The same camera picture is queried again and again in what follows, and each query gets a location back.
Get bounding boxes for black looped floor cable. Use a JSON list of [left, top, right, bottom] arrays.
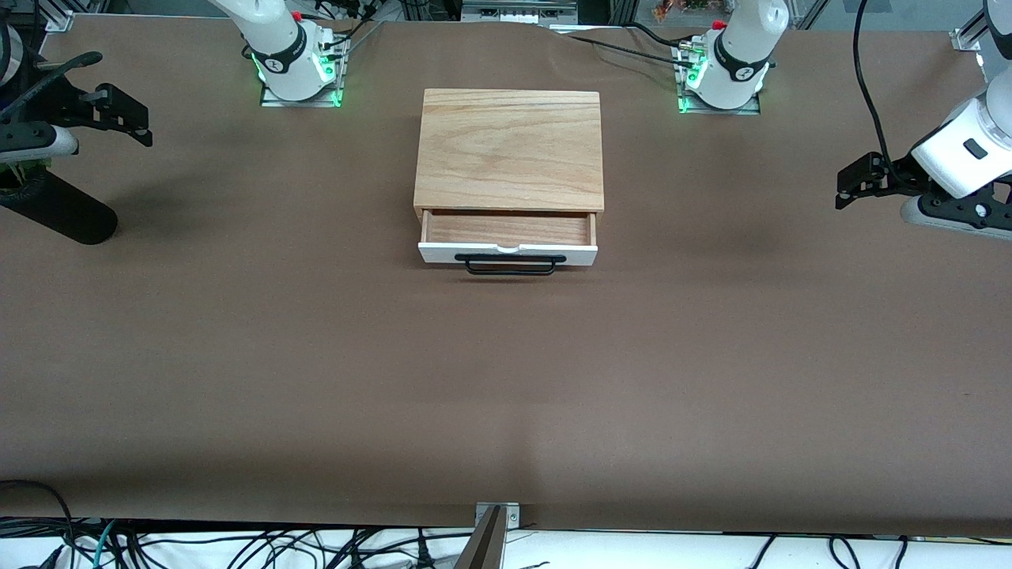
[[0, 478, 77, 569]]

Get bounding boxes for metal equipment box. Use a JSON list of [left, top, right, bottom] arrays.
[[461, 0, 579, 25]]

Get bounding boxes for tangled black cables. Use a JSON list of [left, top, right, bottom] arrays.
[[119, 526, 475, 569]]

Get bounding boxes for light wooden drawer cabinet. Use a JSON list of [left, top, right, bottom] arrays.
[[413, 89, 606, 242]]

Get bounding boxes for black cable on table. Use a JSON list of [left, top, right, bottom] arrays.
[[565, 33, 697, 69], [629, 21, 690, 53]]

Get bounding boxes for small metal mounting bracket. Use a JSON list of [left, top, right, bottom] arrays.
[[474, 502, 521, 530]]

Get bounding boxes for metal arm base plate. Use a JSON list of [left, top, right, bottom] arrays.
[[676, 40, 762, 116], [259, 36, 346, 108]]

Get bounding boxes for brown table cover mat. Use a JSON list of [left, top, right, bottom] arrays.
[[0, 12, 1012, 538]]

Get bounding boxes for grey camera support pole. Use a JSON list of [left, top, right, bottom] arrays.
[[452, 506, 507, 569]]

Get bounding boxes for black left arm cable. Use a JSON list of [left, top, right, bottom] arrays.
[[852, 0, 902, 183]]

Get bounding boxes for orange decorative objects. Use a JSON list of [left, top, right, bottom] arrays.
[[652, 0, 717, 22]]

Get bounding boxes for black base connector cables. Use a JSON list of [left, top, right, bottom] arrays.
[[303, 0, 386, 50]]

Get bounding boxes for teal cable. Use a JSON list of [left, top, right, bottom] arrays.
[[77, 518, 121, 569]]

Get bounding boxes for white paper roll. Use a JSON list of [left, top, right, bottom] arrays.
[[417, 209, 599, 276]]

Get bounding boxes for black cylindrical vase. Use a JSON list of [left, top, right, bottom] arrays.
[[0, 168, 119, 246]]

